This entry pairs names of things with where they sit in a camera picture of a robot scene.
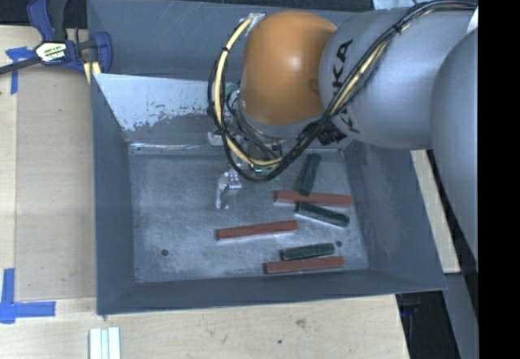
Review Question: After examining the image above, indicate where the red-brown flat block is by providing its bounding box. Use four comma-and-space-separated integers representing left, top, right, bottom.
214, 219, 300, 241
262, 255, 346, 275
272, 189, 353, 209

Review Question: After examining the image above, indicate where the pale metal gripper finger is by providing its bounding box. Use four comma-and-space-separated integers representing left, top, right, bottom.
214, 172, 229, 210
223, 171, 243, 210

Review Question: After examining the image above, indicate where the dark green flat block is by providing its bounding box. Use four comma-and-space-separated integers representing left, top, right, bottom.
297, 153, 322, 197
279, 242, 336, 262
294, 201, 351, 228

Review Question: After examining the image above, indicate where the grey metal bin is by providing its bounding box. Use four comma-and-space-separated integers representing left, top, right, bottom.
85, 0, 449, 316

